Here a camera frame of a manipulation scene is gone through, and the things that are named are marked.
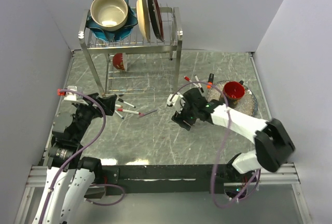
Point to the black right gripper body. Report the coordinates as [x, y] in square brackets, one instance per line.
[187, 113]

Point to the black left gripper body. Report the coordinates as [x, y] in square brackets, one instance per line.
[107, 110]

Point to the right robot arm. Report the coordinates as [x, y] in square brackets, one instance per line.
[273, 145]

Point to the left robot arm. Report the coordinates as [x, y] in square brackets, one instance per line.
[69, 175]

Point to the blue capped white marker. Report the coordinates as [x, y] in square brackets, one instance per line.
[119, 115]

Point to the black capped white marker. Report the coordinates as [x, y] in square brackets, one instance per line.
[125, 102]

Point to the steel dish rack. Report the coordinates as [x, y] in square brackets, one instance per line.
[153, 68]

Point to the small red patterned bowl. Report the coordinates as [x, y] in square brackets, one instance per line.
[120, 62]

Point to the red cup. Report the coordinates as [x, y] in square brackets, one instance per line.
[234, 90]

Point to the speckled grey plate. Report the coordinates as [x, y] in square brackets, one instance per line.
[247, 105]

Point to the blue wavy bowl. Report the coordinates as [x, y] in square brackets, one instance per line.
[113, 36]

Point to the beige ceramic bowl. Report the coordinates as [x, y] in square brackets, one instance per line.
[110, 15]

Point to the cream plate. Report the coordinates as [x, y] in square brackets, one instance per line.
[143, 18]

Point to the dark red plate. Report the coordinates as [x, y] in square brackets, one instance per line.
[156, 19]

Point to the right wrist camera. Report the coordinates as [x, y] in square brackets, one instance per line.
[177, 101]

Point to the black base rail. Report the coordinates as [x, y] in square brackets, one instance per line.
[158, 178]

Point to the aluminium frame rail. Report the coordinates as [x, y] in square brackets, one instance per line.
[286, 174]

